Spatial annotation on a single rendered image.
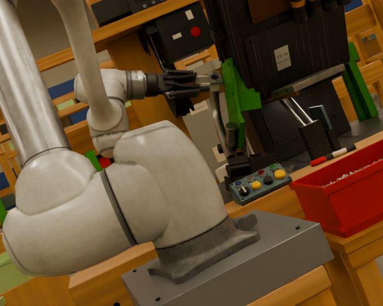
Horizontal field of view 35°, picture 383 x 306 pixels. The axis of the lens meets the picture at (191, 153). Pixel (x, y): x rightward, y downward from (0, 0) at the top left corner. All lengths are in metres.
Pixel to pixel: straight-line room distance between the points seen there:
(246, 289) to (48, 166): 0.41
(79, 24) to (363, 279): 0.91
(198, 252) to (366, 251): 0.41
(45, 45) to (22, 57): 10.73
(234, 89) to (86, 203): 0.83
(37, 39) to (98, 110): 10.38
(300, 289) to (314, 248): 0.07
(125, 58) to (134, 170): 1.10
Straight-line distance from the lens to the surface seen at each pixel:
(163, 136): 1.07
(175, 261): 1.10
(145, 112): 2.11
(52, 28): 12.07
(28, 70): 1.24
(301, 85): 1.66
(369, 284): 1.35
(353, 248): 1.32
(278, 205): 1.58
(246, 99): 1.80
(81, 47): 1.58
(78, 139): 2.19
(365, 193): 1.34
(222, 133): 1.88
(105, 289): 1.54
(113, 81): 1.79
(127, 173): 1.07
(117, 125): 1.69
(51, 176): 1.10
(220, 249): 1.09
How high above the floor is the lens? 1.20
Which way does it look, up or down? 4 degrees down
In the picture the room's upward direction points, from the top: 24 degrees counter-clockwise
